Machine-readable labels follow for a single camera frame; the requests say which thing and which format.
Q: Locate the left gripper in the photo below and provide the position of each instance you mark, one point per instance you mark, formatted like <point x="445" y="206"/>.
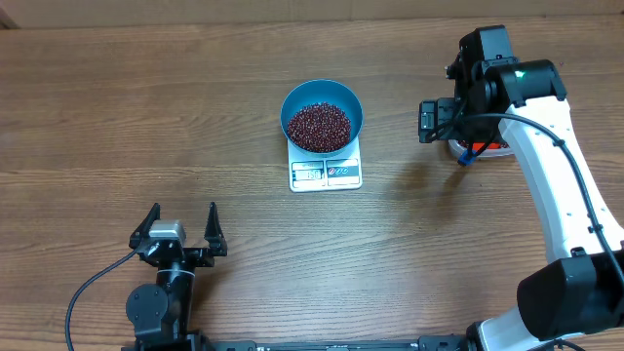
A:
<point x="216" y="246"/>

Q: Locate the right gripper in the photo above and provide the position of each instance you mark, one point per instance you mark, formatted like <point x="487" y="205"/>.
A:
<point x="444" y="115"/>

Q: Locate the orange measuring scoop blue handle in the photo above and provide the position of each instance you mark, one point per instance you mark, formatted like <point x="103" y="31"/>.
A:
<point x="467" y="153"/>

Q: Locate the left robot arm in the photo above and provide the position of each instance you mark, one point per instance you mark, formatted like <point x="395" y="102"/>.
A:
<point x="160" y="312"/>

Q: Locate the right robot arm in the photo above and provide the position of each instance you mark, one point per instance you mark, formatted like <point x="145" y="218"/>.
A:
<point x="498" y="98"/>

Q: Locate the red beans in bowl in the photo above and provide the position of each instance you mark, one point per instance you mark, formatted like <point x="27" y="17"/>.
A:
<point x="320" y="128"/>

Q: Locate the blue metal bowl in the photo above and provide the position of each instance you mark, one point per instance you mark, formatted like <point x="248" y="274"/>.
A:
<point x="323" y="90"/>

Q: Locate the white digital kitchen scale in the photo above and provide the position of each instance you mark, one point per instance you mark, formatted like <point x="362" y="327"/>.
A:
<point x="311" y="172"/>

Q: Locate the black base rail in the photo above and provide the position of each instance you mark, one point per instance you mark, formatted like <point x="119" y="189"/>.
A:
<point x="423" y="343"/>

